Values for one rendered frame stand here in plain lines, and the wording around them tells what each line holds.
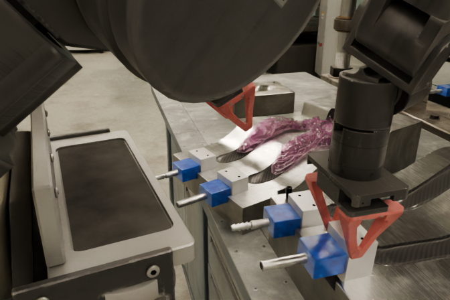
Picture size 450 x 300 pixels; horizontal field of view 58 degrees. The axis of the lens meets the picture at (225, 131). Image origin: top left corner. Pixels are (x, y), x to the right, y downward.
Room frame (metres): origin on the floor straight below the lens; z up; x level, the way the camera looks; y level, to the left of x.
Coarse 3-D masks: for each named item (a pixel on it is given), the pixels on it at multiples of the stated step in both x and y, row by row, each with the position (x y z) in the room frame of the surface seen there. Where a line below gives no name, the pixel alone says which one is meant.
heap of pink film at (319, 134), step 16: (256, 128) 0.85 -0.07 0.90; (272, 128) 0.82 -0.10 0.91; (288, 128) 0.83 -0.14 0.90; (304, 128) 0.87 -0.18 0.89; (320, 128) 0.76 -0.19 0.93; (240, 144) 0.82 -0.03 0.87; (256, 144) 0.80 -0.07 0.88; (288, 144) 0.75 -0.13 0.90; (304, 144) 0.73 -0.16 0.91; (320, 144) 0.74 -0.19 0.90; (288, 160) 0.71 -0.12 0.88
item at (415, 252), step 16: (432, 176) 0.59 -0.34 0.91; (448, 176) 0.58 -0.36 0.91; (416, 192) 0.58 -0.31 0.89; (432, 192) 0.56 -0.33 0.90; (416, 240) 0.45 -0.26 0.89; (432, 240) 0.46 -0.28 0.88; (448, 240) 0.46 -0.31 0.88; (384, 256) 0.42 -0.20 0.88; (400, 256) 0.43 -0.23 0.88; (416, 256) 0.43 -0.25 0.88; (432, 256) 0.43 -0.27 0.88; (448, 256) 0.42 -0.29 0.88
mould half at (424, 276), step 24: (408, 168) 0.63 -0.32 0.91; (432, 168) 0.61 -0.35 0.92; (408, 216) 0.52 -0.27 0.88; (432, 216) 0.51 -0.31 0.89; (288, 240) 0.49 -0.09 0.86; (384, 240) 0.45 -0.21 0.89; (408, 240) 0.45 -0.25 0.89; (432, 264) 0.41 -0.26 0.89; (312, 288) 0.42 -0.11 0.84; (336, 288) 0.37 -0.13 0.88; (360, 288) 0.36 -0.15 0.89; (384, 288) 0.36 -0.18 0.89; (408, 288) 0.36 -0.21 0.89; (432, 288) 0.36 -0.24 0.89
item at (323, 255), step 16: (336, 224) 0.41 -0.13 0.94; (304, 240) 0.40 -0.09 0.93; (320, 240) 0.40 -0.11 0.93; (336, 240) 0.40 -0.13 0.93; (288, 256) 0.38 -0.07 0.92; (304, 256) 0.38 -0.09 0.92; (320, 256) 0.37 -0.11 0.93; (336, 256) 0.37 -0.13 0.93; (368, 256) 0.38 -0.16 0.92; (320, 272) 0.37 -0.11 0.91; (336, 272) 0.37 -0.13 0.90; (352, 272) 0.37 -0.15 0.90; (368, 272) 0.38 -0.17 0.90
